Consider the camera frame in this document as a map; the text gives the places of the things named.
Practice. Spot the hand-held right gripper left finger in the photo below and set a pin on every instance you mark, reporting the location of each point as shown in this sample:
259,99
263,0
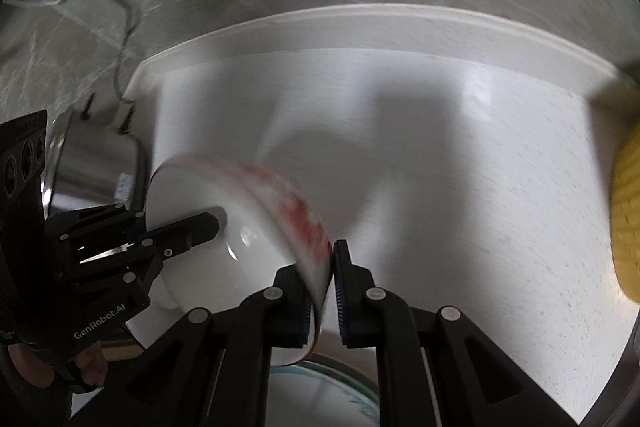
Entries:
306,319

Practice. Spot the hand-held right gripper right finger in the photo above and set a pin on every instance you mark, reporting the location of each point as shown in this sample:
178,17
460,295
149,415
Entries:
341,307

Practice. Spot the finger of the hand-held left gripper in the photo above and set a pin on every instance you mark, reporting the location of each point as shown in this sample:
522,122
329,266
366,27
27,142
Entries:
190,232

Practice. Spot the red floral bowl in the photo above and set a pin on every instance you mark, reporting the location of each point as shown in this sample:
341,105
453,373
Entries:
260,232

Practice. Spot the teal floral plate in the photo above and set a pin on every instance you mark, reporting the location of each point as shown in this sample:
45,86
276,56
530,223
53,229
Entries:
320,392

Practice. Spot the person's left hand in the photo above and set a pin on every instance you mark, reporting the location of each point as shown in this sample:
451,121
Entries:
90,364

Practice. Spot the stainless steel pot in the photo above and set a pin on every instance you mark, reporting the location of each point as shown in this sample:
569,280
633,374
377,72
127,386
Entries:
95,162

